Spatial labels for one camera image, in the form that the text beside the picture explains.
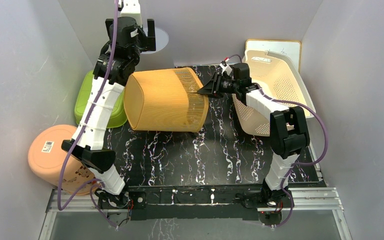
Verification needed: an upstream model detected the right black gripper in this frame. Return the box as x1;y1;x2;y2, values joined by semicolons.
199;73;239;101

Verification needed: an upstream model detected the aluminium frame rail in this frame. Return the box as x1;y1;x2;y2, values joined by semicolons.
38;188;353;240

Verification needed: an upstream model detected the green plastic tub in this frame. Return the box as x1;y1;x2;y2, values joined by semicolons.
74;70;128;129

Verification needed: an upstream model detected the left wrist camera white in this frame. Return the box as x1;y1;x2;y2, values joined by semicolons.
117;0;143;27

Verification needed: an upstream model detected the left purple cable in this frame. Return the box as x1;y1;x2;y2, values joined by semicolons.
56;0;120;229

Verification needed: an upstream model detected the grey plastic bucket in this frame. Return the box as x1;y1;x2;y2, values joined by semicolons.
135;27;175;72

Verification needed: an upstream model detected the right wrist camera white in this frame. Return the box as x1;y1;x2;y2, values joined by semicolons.
219;57;232;76

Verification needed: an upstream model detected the cream perforated laundry basket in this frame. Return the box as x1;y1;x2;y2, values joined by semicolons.
232;49;316;137

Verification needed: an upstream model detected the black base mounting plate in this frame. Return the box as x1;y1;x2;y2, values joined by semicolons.
94;183;293;224

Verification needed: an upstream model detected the yellow framed whiteboard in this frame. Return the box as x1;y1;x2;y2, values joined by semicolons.
245;39;302;71

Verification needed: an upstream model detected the yellow slatted plastic basket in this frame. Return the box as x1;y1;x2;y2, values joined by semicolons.
123;67;209;133

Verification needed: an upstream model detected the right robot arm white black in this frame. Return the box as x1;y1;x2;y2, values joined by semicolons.
198;61;310;207

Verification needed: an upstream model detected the orange plastic bucket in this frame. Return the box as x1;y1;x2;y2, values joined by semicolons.
28;124;97;195

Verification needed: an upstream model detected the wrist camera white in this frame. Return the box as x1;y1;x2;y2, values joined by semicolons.
219;57;232;76
117;0;143;27

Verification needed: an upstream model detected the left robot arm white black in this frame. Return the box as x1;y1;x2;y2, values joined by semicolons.
61;16;156;208

